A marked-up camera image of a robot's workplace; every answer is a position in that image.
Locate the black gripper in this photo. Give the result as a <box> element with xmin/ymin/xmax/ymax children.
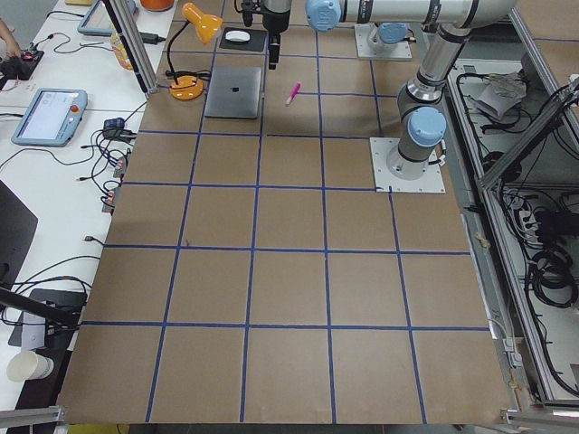
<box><xmin>261</xmin><ymin>0</ymin><xmax>291</xmax><ymax>71</ymax></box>
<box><xmin>233</xmin><ymin>0</ymin><xmax>262</xmax><ymax>26</ymax></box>

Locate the white computer mouse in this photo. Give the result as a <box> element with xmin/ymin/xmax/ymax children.
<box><xmin>225</xmin><ymin>30</ymin><xmax>251</xmax><ymax>43</ymax></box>

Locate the pink marker pen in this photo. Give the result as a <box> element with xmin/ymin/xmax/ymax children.
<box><xmin>285</xmin><ymin>81</ymin><xmax>301</xmax><ymax>107</ymax></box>

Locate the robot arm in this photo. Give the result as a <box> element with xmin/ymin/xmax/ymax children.
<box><xmin>233</xmin><ymin>1</ymin><xmax>409</xmax><ymax>48</ymax></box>
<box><xmin>305</xmin><ymin>1</ymin><xmax>516</xmax><ymax>104</ymax></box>

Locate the black mousepad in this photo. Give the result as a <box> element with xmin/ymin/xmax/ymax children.
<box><xmin>219</xmin><ymin>27</ymin><xmax>267</xmax><ymax>52</ymax></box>

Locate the silver closed laptop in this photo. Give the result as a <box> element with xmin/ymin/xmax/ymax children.
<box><xmin>204</xmin><ymin>66</ymin><xmax>261</xmax><ymax>119</ymax></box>

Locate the orange desk lamp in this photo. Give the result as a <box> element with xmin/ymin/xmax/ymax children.
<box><xmin>166</xmin><ymin>2</ymin><xmax>223</xmax><ymax>101</ymax></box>

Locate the black power adapter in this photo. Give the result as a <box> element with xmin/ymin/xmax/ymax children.
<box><xmin>139</xmin><ymin>32</ymin><xmax>166</xmax><ymax>45</ymax></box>

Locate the yellow drink bottle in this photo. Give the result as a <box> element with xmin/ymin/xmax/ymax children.
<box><xmin>109</xmin><ymin>31</ymin><xmax>133</xmax><ymax>71</ymax></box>

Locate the teach pendant tablet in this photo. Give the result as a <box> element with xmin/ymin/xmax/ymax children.
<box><xmin>77</xmin><ymin>1</ymin><xmax>113</xmax><ymax>37</ymax></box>
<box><xmin>11</xmin><ymin>88</ymin><xmax>88</xmax><ymax>147</ymax></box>

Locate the white paper cup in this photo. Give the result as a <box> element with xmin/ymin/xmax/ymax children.
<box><xmin>6</xmin><ymin>351</ymin><xmax>54</xmax><ymax>382</ymax></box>

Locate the aluminium frame post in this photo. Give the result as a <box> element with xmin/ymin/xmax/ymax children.
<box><xmin>103</xmin><ymin>0</ymin><xmax>158</xmax><ymax>95</ymax></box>

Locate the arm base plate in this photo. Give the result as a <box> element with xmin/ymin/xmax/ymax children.
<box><xmin>369</xmin><ymin>137</ymin><xmax>446</xmax><ymax>193</ymax></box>
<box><xmin>354</xmin><ymin>23</ymin><xmax>413</xmax><ymax>61</ymax></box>

